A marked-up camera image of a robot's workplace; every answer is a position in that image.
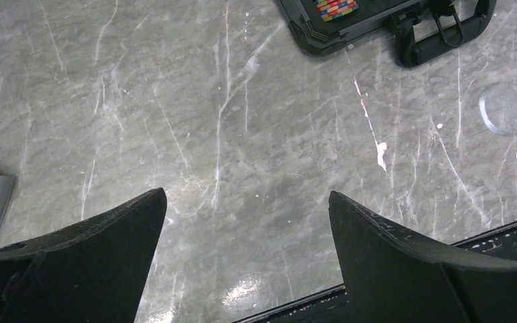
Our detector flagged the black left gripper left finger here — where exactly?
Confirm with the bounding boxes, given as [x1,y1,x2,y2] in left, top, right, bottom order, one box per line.
[0,188,167,322]

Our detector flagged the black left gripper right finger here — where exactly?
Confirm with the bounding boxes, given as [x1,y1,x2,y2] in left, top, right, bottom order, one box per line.
[328,191,517,323]

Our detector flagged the black poker set case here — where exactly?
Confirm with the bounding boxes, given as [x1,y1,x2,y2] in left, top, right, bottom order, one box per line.
[277,0,496,68]

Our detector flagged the clear round plastic disc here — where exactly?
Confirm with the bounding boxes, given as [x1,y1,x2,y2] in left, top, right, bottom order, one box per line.
[478,83,517,135]

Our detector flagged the multicolour poker chip stack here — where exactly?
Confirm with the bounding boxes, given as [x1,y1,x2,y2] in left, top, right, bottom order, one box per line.
[313,0,358,22]

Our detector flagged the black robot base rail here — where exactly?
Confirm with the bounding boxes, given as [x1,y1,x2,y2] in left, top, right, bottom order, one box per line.
[234,211,517,323]

